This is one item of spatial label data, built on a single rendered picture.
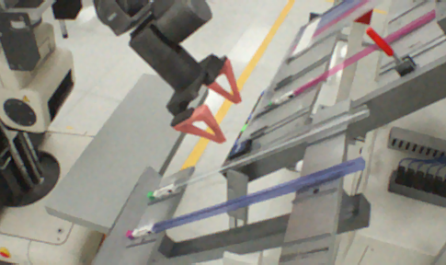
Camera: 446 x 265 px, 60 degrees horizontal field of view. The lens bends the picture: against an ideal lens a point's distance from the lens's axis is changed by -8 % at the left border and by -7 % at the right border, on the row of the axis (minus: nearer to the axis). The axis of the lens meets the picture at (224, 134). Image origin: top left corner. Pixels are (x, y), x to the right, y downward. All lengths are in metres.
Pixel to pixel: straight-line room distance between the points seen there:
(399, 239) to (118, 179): 0.72
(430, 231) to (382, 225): 0.12
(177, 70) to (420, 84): 0.39
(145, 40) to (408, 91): 0.42
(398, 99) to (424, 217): 0.44
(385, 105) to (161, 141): 0.68
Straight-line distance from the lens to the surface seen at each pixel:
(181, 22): 0.58
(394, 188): 1.10
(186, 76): 0.62
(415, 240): 1.05
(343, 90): 2.02
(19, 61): 1.07
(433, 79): 0.71
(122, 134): 1.24
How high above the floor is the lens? 1.44
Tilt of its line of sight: 44 degrees down
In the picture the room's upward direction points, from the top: straight up
